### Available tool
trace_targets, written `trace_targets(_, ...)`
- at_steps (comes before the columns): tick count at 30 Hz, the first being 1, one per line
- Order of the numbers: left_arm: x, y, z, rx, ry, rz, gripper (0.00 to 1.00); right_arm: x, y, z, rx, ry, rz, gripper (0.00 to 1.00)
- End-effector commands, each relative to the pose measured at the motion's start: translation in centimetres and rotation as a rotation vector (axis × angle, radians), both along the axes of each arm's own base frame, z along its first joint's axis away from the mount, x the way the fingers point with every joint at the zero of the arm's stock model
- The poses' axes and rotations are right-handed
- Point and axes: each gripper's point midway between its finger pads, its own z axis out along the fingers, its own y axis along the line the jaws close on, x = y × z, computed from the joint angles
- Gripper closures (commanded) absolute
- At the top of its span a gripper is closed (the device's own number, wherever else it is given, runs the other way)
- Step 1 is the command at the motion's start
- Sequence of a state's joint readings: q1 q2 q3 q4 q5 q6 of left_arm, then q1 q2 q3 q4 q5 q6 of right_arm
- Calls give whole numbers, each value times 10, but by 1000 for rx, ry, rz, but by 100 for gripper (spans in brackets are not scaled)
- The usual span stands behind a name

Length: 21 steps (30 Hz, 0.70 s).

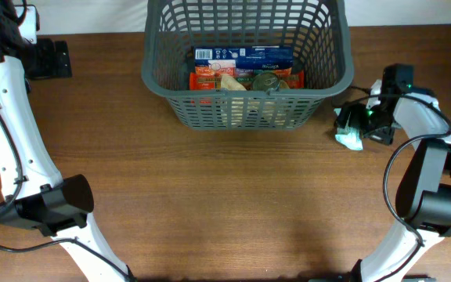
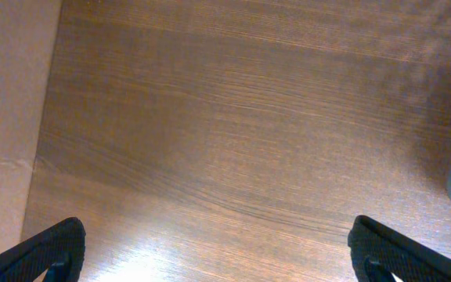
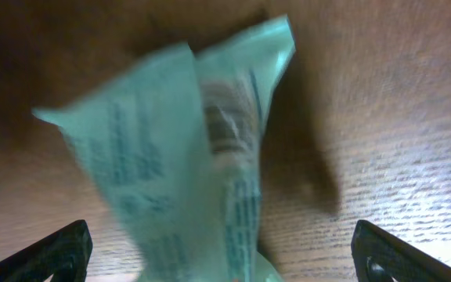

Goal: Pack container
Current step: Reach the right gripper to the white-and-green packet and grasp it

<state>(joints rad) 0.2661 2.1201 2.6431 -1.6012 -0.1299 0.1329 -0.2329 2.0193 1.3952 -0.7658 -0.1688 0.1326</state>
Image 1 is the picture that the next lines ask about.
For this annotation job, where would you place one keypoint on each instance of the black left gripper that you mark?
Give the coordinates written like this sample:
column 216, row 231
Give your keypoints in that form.
column 50, row 66

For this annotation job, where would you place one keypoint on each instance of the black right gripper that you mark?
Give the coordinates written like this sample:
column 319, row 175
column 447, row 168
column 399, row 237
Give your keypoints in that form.
column 383, row 135

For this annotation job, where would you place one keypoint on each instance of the light green packet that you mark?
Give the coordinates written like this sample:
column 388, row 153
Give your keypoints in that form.
column 351, row 141

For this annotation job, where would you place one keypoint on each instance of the small tin can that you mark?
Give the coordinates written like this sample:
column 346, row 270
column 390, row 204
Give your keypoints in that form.
column 265, row 81

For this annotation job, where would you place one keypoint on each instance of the beige food pouch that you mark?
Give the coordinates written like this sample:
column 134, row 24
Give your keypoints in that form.
column 248, row 112

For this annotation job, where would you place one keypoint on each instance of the dark blue cardboard box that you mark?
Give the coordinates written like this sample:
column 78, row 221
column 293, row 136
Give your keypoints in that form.
column 242, row 61

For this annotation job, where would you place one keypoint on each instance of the San Remo spaghetti packet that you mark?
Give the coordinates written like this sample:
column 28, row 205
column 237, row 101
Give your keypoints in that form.
column 227, row 82

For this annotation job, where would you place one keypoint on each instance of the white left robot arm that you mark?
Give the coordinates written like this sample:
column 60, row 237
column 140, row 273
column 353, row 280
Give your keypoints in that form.
column 35, row 195

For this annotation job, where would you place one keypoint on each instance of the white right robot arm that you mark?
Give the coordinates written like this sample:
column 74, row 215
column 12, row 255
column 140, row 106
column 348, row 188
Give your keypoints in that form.
column 416, row 185

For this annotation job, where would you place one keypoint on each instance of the grey plastic mesh basket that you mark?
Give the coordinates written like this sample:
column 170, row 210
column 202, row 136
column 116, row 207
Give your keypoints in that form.
column 317, row 31

